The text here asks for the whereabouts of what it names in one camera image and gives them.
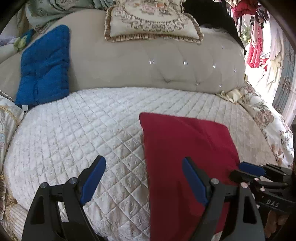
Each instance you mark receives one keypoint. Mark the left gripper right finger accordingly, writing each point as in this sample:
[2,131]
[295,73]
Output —
[197,179]

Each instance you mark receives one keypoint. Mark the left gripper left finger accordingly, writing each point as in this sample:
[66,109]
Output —
[89,179]

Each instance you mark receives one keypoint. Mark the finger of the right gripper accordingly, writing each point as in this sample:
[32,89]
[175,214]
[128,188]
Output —
[251,169]

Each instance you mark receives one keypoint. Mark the red garment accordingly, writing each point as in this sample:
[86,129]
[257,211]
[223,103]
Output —
[173,148]

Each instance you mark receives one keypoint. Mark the hanging red clothes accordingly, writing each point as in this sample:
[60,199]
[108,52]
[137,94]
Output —
[250,18]

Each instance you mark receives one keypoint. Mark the person's right hand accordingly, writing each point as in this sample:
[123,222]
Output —
[274,220]

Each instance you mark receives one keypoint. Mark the floral bedspread right side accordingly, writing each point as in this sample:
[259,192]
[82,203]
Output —
[272,125]

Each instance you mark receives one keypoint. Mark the white quilted bed cover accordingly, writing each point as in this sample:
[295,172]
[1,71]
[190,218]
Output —
[57,140]

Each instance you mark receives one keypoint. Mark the cream crumpled cloth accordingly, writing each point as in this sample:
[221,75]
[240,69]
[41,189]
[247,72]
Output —
[232,96]

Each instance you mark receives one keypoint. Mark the embroidered pillow left side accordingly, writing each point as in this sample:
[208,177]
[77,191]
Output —
[11,117]

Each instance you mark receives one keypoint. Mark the beige tufted headboard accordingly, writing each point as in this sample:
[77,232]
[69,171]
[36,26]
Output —
[215,65]

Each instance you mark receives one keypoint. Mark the blue quilted cushion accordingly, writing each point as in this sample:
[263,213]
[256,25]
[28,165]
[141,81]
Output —
[44,69]

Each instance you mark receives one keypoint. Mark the green and blue toy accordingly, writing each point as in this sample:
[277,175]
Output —
[22,42]

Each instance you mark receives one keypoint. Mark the black garment on headboard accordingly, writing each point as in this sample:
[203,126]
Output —
[210,14]

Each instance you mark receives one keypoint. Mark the purple cloth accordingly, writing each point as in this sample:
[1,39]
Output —
[7,40]

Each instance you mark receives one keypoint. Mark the ornate beige ruffled pillow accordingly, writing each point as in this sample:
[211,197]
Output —
[148,20]

